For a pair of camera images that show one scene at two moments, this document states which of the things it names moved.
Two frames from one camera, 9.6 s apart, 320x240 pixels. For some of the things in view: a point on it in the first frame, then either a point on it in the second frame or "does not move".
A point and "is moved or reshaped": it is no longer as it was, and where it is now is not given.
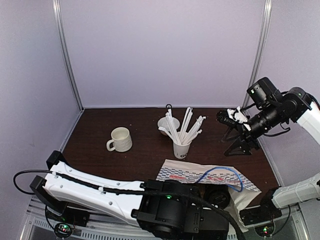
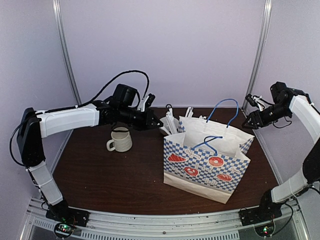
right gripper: x=245 y=133 -> x=256 y=114
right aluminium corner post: x=267 y=13 does not move
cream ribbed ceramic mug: x=121 y=140 does not move
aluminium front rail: x=37 y=225 does not move
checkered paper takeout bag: x=240 y=188 is moved or reshaped
